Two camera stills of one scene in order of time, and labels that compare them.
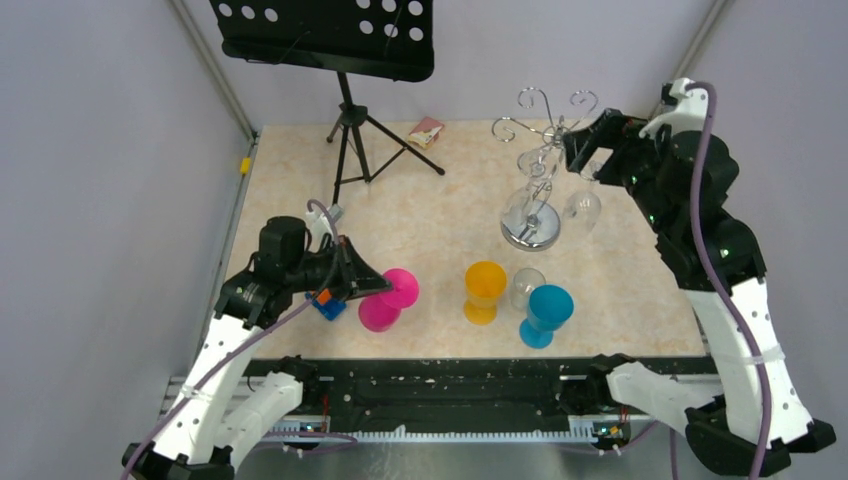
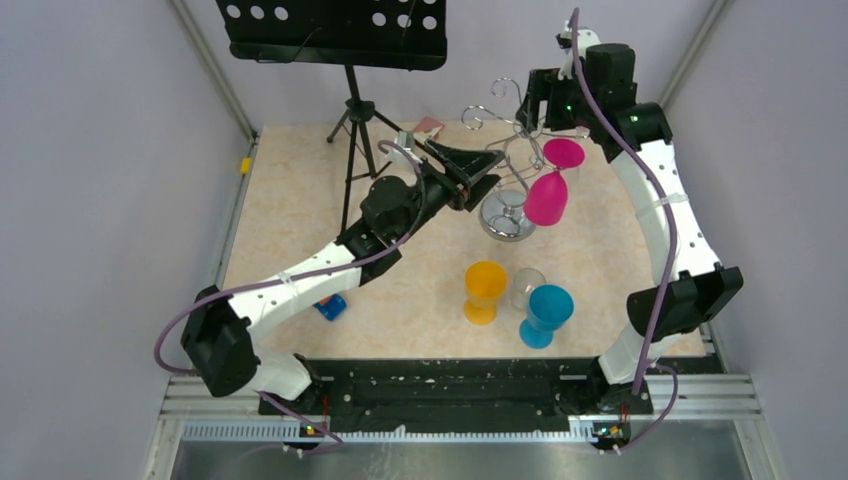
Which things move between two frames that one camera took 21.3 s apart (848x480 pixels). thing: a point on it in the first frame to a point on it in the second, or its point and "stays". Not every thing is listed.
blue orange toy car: x=322 y=300 stays
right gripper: x=608 y=128 to x=545 y=85
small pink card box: x=425 y=132 stays
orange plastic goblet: x=484 y=282 stays
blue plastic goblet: x=549 y=309 stays
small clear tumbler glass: x=524 y=281 stays
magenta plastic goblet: x=381 y=312 to x=546 y=194
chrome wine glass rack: x=534 y=224 to x=508 y=215
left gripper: x=355 y=276 to x=471 y=164
